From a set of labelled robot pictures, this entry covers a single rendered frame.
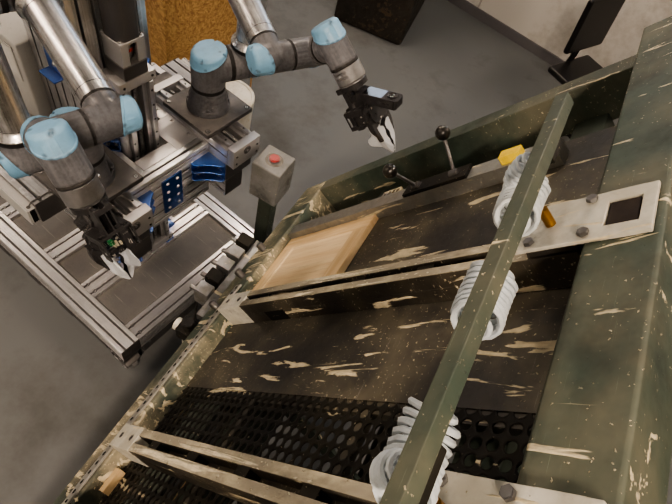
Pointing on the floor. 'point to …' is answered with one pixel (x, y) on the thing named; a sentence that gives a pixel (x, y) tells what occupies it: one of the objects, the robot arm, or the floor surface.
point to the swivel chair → (600, 22)
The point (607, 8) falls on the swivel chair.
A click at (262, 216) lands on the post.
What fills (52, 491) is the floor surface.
